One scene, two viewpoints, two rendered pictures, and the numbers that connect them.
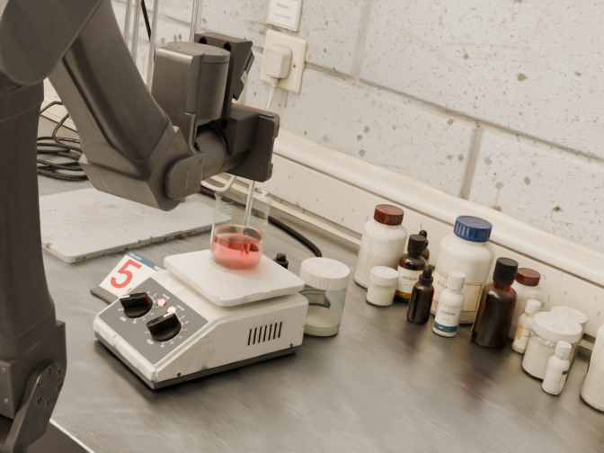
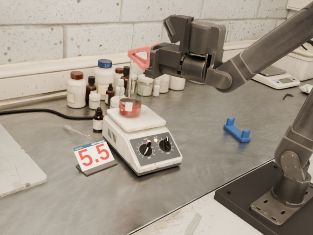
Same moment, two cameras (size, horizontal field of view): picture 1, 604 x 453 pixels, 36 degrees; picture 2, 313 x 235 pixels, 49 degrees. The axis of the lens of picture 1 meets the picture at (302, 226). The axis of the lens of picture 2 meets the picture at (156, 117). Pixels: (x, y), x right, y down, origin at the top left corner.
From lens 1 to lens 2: 118 cm
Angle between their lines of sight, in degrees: 76
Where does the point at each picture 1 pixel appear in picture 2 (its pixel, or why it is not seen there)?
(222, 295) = (162, 121)
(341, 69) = not seen: outside the picture
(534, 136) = (87, 22)
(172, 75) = (222, 37)
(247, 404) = (182, 147)
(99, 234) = (14, 165)
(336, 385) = not seen: hidden behind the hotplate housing
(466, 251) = (112, 71)
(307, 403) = (177, 135)
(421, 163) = (43, 51)
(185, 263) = (132, 124)
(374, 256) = (83, 93)
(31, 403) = not seen: hidden behind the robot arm
